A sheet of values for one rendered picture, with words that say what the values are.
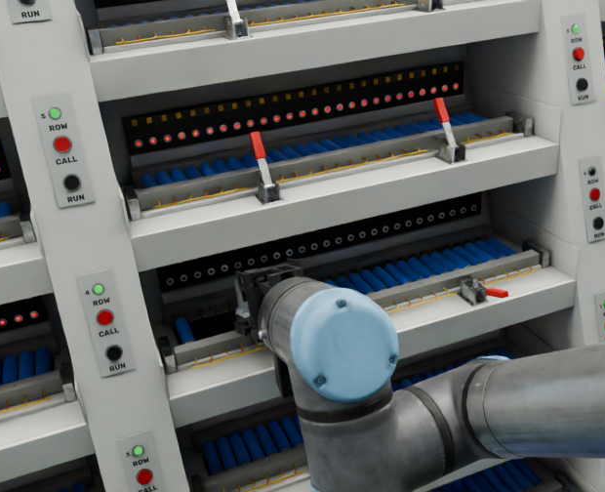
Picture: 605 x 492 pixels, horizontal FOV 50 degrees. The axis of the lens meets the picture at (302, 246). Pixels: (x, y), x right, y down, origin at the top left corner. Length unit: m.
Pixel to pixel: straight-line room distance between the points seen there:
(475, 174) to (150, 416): 0.53
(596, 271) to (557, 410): 0.54
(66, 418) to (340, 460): 0.37
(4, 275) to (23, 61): 0.23
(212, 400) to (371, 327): 0.33
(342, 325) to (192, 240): 0.30
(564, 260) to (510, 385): 0.48
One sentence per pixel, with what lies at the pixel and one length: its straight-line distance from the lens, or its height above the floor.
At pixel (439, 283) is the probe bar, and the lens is 0.96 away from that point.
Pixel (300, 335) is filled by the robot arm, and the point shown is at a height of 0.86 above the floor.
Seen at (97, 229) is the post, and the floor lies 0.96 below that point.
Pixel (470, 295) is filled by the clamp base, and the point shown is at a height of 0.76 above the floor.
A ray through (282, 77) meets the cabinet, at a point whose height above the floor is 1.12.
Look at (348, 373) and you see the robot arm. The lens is 0.55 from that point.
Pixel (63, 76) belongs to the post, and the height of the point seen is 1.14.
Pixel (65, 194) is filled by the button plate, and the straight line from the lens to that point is 0.77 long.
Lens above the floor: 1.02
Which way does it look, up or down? 9 degrees down
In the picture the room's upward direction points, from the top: 11 degrees counter-clockwise
